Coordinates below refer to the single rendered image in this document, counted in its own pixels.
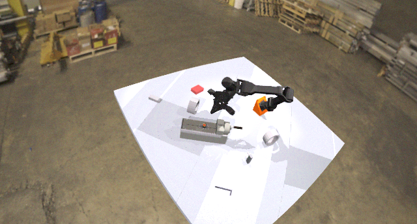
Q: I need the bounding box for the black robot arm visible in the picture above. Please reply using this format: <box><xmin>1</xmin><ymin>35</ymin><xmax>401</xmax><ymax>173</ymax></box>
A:
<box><xmin>213</xmin><ymin>77</ymin><xmax>294</xmax><ymax>112</ymax></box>

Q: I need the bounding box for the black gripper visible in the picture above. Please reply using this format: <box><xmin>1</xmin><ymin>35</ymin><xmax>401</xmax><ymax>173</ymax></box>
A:
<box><xmin>207</xmin><ymin>89</ymin><xmax>236</xmax><ymax>116</ymax></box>

